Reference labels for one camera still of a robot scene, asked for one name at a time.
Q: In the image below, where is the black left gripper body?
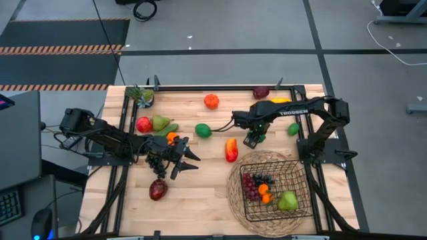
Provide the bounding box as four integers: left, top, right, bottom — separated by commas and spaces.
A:
145, 134, 189, 165

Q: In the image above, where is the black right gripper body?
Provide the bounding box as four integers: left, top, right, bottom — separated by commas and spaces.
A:
242, 125, 268, 150

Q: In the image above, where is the small orange pepper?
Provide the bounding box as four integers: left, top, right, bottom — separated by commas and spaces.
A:
165, 131, 179, 146

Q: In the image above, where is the green cucumber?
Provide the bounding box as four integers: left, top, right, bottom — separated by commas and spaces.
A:
153, 123, 180, 137

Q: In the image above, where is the black grape bunch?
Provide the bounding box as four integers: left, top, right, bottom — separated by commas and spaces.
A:
145, 155, 167, 180

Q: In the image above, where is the red apple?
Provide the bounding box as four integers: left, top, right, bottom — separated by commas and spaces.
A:
135, 116, 153, 134

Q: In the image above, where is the large dark red fruit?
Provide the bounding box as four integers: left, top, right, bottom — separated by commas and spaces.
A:
149, 179, 169, 201

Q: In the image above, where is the red grape bunch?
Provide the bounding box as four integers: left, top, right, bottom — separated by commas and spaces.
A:
242, 172, 261, 202

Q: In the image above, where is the small dark red fruit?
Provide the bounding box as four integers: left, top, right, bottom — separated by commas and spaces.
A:
252, 85, 270, 100

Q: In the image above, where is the tangerine cluster with leaves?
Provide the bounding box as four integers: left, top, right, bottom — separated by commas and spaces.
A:
257, 183, 274, 205

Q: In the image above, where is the bumpy orange pumpkin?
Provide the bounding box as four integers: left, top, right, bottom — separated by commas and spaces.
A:
203, 93, 220, 110

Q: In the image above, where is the dark blue grape bunch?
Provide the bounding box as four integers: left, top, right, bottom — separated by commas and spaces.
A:
252, 173, 276, 186

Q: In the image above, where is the potted succulent plant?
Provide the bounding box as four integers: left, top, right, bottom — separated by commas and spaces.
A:
125, 83, 156, 109

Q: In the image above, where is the round woven placemat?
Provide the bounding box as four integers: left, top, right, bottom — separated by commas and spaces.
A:
226, 149, 316, 238

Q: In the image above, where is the black power adapter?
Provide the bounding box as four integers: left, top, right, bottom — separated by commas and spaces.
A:
59, 133, 84, 151

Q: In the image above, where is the dark grey desk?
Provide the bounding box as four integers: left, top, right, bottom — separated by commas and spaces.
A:
0, 174, 58, 240

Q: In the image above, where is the grey computer monitor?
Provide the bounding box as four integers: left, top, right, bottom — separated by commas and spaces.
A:
0, 90, 43, 191

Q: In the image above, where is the black computer mouse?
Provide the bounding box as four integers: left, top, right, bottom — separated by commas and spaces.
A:
31, 208, 54, 240

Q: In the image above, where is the black hazard-striped floor mat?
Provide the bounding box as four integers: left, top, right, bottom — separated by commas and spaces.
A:
0, 18, 131, 91

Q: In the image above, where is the small lit screen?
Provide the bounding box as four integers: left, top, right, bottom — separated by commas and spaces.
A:
0, 94, 16, 111

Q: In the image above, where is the backlit keyboard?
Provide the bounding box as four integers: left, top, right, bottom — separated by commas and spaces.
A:
0, 188, 23, 227

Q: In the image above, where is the grey furniture foot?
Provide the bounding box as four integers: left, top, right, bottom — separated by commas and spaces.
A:
406, 103, 427, 115

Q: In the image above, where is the black cabinet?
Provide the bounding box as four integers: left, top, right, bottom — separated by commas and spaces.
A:
380, 0, 427, 17

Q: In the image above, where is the black wire basket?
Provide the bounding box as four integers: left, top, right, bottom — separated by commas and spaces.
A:
239, 159, 314, 223

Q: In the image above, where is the thin black cable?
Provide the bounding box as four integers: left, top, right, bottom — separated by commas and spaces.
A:
91, 0, 127, 86

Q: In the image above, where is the coiled black cable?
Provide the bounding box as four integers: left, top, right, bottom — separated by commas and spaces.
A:
132, 0, 158, 23

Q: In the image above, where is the white floor cable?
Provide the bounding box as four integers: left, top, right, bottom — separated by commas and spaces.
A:
366, 0, 427, 67

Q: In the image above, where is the grey desk leg frame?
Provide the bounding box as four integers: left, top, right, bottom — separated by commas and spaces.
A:
373, 0, 427, 25

